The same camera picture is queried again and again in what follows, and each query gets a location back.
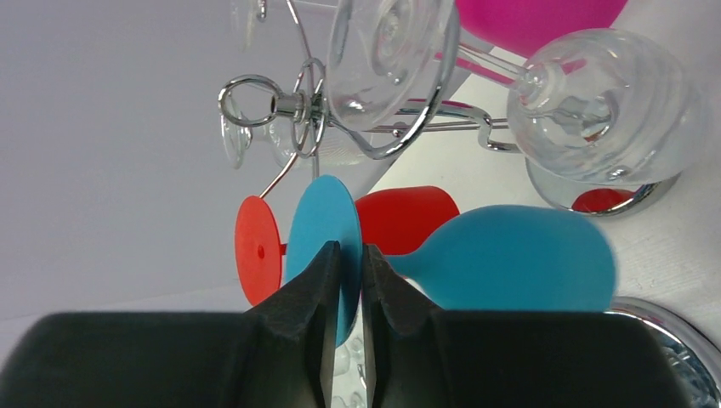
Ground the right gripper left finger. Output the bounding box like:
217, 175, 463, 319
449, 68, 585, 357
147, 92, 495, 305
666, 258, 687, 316
1, 241, 342, 407

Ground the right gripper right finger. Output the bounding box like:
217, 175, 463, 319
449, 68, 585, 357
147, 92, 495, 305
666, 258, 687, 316
362, 246, 690, 407

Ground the blue wine glass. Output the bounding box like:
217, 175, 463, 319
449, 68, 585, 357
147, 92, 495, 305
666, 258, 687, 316
284, 175, 617, 343

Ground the clear glass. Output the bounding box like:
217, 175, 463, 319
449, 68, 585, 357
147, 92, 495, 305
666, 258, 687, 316
326, 1, 712, 185

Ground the pink wine glass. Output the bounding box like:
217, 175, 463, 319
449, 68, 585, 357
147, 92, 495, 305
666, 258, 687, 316
455, 1, 627, 89

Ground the red wine glass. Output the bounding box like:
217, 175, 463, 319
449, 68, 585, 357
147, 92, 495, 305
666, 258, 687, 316
234, 185, 460, 306

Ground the chrome wine glass rack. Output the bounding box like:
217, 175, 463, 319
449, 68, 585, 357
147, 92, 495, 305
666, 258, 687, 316
218, 0, 721, 408

